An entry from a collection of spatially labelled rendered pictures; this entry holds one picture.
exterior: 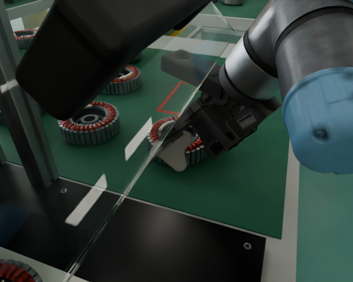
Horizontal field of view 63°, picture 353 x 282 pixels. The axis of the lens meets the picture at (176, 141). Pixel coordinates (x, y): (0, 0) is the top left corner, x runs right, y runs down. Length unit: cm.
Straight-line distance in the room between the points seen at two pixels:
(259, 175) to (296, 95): 28
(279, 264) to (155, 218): 16
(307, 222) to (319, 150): 127
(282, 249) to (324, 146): 22
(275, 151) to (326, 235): 96
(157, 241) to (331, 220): 124
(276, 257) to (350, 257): 105
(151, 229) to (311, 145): 23
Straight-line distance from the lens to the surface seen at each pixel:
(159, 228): 38
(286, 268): 40
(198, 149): 47
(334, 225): 152
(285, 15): 28
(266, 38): 31
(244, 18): 142
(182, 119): 40
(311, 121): 21
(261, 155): 53
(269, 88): 34
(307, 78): 22
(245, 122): 38
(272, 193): 47
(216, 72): 40
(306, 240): 142
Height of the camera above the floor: 107
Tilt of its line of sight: 36 degrees down
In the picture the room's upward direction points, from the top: straight up
